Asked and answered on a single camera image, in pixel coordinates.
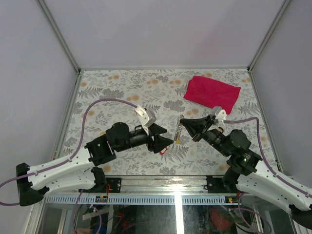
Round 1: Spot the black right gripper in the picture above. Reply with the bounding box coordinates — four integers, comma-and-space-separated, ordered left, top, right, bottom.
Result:
180, 115, 231, 157

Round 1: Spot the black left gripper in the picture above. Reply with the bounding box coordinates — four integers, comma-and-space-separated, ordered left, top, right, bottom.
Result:
117, 124, 175, 154

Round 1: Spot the metal key organiser with rings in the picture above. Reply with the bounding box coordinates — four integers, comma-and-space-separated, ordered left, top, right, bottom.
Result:
174, 115, 184, 144

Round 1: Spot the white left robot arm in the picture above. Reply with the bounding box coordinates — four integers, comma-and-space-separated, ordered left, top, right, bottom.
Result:
16, 122, 173, 207

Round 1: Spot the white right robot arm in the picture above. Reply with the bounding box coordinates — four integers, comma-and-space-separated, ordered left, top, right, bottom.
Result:
180, 116, 312, 229

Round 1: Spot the pink folded cloth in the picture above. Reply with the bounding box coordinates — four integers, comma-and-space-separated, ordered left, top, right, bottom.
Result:
184, 76, 241, 115

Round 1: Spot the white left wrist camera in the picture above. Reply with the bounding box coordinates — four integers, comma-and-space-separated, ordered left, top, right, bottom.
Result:
135, 105, 156, 136

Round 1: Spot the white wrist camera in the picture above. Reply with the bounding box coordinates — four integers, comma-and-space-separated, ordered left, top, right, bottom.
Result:
212, 106, 227, 126
135, 105, 156, 136

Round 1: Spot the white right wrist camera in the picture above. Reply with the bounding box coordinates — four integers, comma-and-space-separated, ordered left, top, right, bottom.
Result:
212, 106, 227, 126

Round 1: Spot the aluminium mounting rail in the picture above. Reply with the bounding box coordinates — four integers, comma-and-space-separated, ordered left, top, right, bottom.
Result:
48, 175, 298, 195

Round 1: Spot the white slotted cable duct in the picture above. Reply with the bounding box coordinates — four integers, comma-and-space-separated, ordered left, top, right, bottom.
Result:
45, 195, 237, 205

